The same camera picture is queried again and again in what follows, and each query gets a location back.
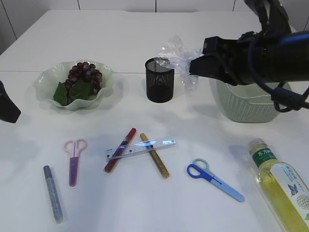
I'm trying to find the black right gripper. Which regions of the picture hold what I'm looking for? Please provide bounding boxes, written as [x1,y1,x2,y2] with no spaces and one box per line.
[189,31,257,86]

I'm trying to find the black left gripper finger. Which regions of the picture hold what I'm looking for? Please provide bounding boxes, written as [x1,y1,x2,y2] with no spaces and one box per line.
[0,82,21,123]

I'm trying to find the clear plastic sheet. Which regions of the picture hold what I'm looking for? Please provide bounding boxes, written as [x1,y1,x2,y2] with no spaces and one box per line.
[154,34,202,92]

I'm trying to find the purple artificial grape bunch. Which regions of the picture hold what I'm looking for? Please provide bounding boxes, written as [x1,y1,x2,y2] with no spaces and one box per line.
[53,61,103,106]

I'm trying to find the blue scissors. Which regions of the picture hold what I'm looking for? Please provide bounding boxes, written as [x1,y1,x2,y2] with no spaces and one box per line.
[186,159,245,203]

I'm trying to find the yellow tea bottle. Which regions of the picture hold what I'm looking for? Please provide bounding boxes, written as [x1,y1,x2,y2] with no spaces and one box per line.
[249,138,309,232]

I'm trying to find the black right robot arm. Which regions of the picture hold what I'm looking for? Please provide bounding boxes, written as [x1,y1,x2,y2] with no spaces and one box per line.
[189,0,309,86]

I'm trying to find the green wavy glass plate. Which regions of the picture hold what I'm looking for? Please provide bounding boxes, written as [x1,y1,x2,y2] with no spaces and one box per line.
[34,60,113,111]

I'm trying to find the green plastic woven basket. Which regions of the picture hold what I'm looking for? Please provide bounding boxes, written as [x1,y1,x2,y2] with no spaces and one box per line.
[210,79,280,123]

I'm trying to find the black mesh pen holder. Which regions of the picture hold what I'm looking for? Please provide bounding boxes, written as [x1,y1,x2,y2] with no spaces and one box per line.
[145,58,175,103]

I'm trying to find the silver glitter pen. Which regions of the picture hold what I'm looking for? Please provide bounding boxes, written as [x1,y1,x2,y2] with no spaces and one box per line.
[43,165,63,224]

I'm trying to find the clear plastic ruler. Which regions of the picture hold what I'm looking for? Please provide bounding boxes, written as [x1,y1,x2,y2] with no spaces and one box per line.
[105,137,176,162]

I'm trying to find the gold glitter pen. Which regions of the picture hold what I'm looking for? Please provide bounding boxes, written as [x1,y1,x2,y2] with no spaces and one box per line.
[147,144,169,178]

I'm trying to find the red glitter pen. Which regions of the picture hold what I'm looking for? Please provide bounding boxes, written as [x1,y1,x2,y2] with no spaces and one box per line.
[104,128,137,173]

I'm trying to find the pink scissors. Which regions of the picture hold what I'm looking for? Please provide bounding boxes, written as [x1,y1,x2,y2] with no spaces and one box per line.
[63,139,87,187]

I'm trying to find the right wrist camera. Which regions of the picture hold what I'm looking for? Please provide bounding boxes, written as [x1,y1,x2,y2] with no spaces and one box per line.
[202,36,228,55]

